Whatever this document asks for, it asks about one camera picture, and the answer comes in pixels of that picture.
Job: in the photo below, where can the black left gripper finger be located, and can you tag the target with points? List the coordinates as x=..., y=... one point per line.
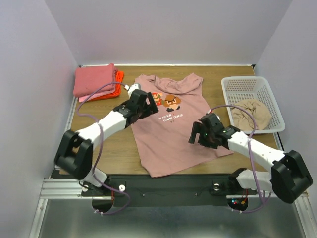
x=152, y=107
x=132, y=117

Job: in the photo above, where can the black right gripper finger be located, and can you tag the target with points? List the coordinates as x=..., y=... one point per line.
x=202, y=139
x=196, y=128

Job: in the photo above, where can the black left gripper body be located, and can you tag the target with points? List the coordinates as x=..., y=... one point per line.
x=141, y=109

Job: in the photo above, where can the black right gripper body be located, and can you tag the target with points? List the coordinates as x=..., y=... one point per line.
x=200, y=135

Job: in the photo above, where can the dusty pink graphic t-shirt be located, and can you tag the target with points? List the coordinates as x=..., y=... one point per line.
x=162, y=138

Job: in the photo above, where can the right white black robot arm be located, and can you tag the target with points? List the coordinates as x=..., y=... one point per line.
x=286, y=174

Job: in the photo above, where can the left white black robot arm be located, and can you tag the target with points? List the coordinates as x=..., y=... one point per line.
x=75, y=152

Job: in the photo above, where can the beige crumpled shirt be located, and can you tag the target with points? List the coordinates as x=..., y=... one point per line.
x=250, y=110

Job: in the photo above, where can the folded orange t-shirt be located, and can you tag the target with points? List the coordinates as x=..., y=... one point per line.
x=119, y=79

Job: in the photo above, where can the folded light pink t-shirt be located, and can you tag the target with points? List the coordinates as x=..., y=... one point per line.
x=99, y=94

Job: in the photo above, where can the folded red-pink t-shirt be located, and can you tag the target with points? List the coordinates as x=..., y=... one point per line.
x=89, y=79

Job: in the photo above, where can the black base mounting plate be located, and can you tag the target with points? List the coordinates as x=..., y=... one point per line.
x=173, y=190

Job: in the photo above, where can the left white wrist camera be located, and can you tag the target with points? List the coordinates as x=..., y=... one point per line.
x=132, y=88

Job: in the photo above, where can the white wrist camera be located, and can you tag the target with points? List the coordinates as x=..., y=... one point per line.
x=132, y=88
x=211, y=112

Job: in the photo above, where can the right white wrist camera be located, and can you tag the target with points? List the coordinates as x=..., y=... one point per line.
x=211, y=112

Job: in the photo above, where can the aluminium frame rail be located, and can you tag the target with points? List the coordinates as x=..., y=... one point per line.
x=60, y=189

